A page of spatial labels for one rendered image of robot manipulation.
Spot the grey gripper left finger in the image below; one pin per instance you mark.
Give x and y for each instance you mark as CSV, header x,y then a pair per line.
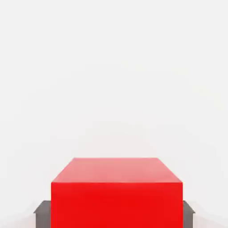
x,y
43,214

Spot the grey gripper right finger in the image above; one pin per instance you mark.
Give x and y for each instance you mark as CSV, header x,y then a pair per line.
x,y
188,218

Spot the small red cube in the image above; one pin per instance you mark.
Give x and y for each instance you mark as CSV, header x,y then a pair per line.
x,y
116,199

